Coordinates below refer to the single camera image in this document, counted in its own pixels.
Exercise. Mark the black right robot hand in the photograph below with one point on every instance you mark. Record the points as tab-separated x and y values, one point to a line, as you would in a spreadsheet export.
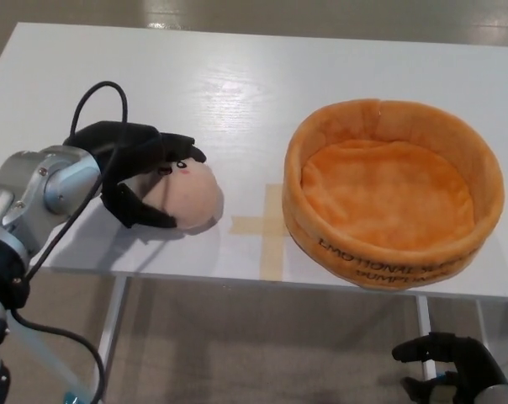
472	357

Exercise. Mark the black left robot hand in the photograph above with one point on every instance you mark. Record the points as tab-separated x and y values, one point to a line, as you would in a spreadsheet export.
111	139

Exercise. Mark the pink round plush toy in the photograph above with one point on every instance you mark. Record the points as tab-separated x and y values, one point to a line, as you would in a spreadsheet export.
195	193

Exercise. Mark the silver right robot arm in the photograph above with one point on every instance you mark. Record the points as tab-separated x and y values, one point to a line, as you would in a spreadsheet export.
502	395

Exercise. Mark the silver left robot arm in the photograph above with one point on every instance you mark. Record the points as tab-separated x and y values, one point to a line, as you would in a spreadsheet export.
48	181

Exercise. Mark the orange plush round plate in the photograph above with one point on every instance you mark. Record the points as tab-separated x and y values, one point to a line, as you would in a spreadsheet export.
388	193

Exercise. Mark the white table leg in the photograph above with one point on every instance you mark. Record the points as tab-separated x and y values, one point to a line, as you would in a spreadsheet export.
424	328
113	311

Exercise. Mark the beige horizontal tape strip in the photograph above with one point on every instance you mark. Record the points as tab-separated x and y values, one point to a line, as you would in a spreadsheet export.
250	225

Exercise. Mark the light blue metal bar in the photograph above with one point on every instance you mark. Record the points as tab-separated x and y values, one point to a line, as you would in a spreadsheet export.
48	357

